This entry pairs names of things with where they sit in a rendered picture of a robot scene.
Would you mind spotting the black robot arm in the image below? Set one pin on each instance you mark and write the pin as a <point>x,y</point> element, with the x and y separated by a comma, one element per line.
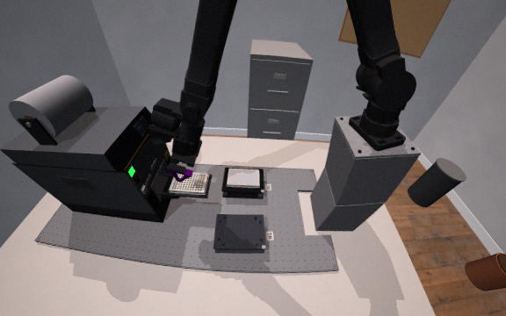
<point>382,75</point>

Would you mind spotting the black rectangular frame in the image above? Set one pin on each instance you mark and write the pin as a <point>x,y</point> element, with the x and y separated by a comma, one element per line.
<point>229,192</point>

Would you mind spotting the grey roll on black bracket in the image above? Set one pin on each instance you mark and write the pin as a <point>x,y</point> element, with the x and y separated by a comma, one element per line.
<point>56,105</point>

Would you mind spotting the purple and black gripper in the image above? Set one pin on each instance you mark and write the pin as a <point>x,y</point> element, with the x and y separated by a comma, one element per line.
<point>191,154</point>

